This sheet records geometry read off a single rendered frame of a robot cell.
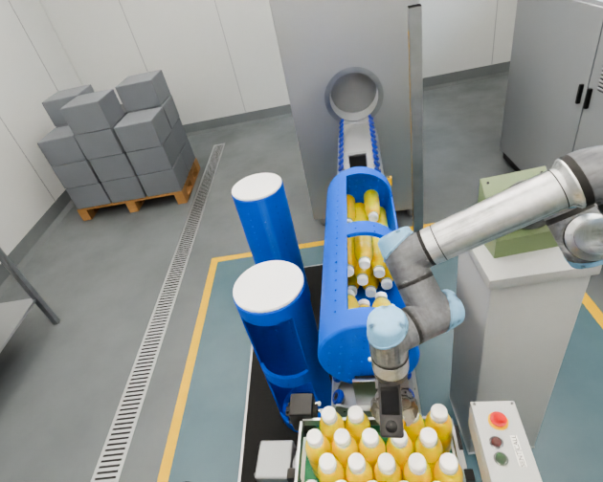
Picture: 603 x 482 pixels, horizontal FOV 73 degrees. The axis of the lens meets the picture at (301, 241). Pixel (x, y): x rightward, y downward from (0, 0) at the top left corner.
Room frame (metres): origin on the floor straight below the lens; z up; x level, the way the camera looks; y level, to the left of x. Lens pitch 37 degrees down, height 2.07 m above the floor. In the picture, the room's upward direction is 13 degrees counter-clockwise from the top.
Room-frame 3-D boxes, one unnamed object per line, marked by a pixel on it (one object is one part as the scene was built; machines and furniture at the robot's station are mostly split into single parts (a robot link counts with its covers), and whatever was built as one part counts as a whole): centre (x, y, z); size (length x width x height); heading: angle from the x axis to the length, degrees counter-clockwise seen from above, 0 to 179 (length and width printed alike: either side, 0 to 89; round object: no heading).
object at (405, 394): (0.50, -0.12, 1.27); 0.09 x 0.08 x 0.12; 167
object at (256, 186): (1.96, 0.17, 1.03); 0.28 x 0.28 x 0.01
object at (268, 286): (1.16, 0.16, 1.03); 0.28 x 0.28 x 0.01
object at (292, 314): (1.16, 0.16, 0.59); 0.28 x 0.28 x 0.88
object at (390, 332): (0.49, -0.12, 1.43); 0.09 x 0.08 x 0.11; 104
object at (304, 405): (0.66, 0.11, 0.95); 0.10 x 0.07 x 0.10; 77
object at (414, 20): (2.04, -0.75, 0.85); 0.06 x 0.06 x 1.70; 77
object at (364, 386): (0.66, -0.10, 0.99); 0.10 x 0.02 x 0.12; 77
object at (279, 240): (1.96, 0.17, 0.59); 0.28 x 0.28 x 0.88
